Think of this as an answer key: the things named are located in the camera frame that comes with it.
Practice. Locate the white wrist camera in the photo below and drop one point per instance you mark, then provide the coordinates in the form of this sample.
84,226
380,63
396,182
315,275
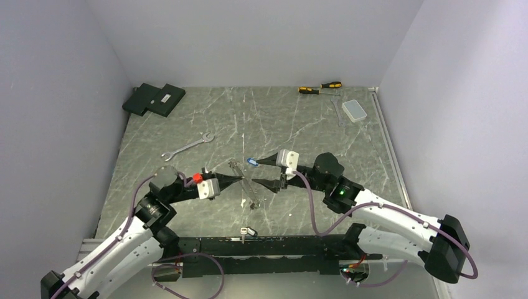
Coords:
288,160
206,188

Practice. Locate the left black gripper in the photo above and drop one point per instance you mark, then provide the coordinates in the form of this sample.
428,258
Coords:
223,180

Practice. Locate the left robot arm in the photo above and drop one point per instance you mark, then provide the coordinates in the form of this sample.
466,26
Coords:
143,238

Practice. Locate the black flat case right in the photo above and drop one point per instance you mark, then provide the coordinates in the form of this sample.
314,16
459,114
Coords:
166,100

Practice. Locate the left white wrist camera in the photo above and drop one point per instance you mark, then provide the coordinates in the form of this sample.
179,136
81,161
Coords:
206,188

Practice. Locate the blue tag key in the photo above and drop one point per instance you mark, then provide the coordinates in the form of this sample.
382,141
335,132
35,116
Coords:
252,162

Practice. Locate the orange black screwdriver upper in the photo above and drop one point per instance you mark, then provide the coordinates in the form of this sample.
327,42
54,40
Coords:
330,85

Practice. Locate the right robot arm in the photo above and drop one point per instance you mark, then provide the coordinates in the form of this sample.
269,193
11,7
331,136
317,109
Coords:
440,246

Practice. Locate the silver wrench near right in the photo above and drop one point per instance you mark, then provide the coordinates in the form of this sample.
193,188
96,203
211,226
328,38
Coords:
341,122

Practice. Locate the silver wrench near left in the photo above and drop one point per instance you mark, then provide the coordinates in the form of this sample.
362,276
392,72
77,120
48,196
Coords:
205,138

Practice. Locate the orange black screwdriver lower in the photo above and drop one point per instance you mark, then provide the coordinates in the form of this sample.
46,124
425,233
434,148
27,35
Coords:
311,91

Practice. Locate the black flat case left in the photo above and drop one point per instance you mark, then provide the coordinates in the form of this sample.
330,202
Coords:
140,99

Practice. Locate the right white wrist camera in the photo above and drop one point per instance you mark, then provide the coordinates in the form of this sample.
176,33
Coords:
288,160

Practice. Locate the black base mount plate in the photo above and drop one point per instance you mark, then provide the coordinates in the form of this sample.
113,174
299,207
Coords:
200,256

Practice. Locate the black flat case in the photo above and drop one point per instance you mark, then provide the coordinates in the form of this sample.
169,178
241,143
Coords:
166,100
140,99

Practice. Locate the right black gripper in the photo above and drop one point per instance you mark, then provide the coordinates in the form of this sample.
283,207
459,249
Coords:
274,185

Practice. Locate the black tag key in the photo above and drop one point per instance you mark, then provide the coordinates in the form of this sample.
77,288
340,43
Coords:
247,232

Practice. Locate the silver wrench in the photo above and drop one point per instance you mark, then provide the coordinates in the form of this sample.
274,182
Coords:
341,122
205,138

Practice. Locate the clear plastic box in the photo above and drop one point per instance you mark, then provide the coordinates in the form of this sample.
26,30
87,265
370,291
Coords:
354,111

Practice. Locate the orange black screwdriver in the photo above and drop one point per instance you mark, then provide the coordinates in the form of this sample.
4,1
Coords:
311,91
330,85

